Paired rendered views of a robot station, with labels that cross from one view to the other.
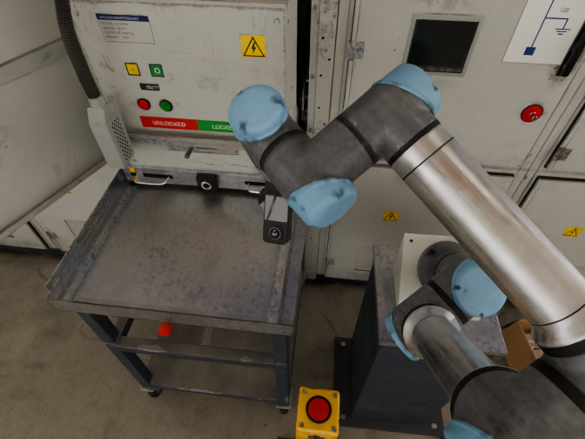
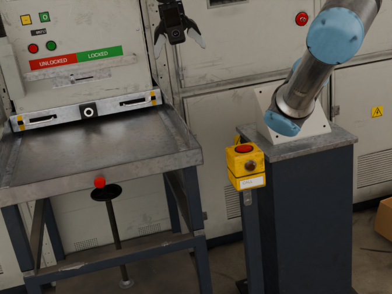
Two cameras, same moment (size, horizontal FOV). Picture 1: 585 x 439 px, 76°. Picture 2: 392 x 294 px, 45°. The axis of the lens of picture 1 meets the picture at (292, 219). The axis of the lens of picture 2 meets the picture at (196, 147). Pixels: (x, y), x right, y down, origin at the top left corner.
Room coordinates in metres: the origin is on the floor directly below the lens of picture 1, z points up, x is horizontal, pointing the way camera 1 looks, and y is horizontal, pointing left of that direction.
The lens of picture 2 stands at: (-0.82, 0.40, 1.40)
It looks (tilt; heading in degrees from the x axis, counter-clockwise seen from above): 23 degrees down; 342
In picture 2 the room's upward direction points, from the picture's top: 7 degrees counter-clockwise
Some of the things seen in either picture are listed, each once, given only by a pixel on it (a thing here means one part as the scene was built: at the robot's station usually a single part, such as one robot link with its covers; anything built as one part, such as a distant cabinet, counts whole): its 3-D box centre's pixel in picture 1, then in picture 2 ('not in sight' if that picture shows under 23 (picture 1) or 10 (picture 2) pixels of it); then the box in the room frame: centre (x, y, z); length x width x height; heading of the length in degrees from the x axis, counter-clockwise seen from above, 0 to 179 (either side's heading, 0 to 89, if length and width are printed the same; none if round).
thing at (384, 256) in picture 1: (432, 294); (293, 133); (0.55, -0.40, 0.74); 0.32 x 0.32 x 0.02; 85
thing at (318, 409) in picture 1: (319, 409); (244, 150); (0.21, -0.05, 0.90); 0.04 x 0.04 x 0.02
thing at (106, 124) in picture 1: (111, 133); (11, 70); (0.83, 0.47, 1.09); 0.08 x 0.05 x 0.17; 173
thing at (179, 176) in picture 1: (210, 174); (88, 108); (0.89, 0.26, 0.90); 0.54 x 0.05 x 0.06; 83
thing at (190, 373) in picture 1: (222, 280); (113, 223); (0.78, 0.27, 0.46); 0.64 x 0.58 x 0.66; 173
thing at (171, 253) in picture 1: (205, 216); (94, 137); (0.78, 0.27, 0.82); 0.68 x 0.62 x 0.06; 173
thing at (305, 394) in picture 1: (317, 416); (245, 166); (0.21, -0.05, 0.85); 0.08 x 0.08 x 0.10; 83
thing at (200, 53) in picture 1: (192, 104); (73, 39); (0.87, 0.26, 1.15); 0.48 x 0.01 x 0.48; 83
